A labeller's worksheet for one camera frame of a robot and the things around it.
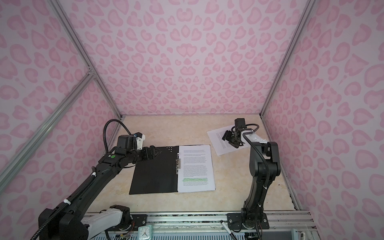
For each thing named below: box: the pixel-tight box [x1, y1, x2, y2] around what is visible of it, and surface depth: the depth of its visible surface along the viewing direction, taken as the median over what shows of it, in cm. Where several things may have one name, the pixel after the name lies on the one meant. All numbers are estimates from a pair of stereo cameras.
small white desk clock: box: [138, 224, 153, 240], surface depth 70 cm
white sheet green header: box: [177, 144, 216, 193], surface depth 92 cm
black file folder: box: [129, 145, 179, 195], surface depth 90 cm
